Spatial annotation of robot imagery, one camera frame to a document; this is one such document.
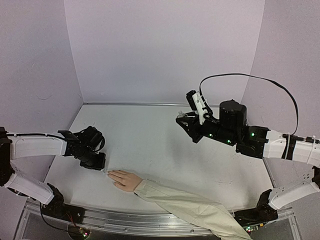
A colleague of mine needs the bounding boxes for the black right camera cable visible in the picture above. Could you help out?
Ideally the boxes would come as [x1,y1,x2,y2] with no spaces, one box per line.
[199,73,299,137]

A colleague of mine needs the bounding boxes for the clear glitter nail polish bottle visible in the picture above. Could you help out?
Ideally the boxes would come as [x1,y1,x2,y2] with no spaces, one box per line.
[176,110,189,119]

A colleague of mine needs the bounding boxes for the mannequin hand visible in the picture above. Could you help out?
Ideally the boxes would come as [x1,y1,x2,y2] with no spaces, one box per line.
[107,170,143,193]

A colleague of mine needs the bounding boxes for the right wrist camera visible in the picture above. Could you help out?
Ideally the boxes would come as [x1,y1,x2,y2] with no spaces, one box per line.
[186,90,213,125]

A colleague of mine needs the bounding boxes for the beige sleeve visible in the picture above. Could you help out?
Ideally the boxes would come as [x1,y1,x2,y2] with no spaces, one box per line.
[134,179,251,240]

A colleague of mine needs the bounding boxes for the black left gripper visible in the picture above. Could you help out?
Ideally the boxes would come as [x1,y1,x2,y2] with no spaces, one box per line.
[79,147,107,171]

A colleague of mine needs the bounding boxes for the aluminium base frame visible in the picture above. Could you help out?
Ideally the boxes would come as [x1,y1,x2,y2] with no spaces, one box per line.
[14,101,301,240]

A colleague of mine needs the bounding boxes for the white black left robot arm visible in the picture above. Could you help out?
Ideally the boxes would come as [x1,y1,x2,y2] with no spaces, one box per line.
[0,126,106,224]

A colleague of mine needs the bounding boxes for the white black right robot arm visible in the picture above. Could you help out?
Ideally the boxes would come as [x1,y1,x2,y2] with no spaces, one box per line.
[175,100,320,227]

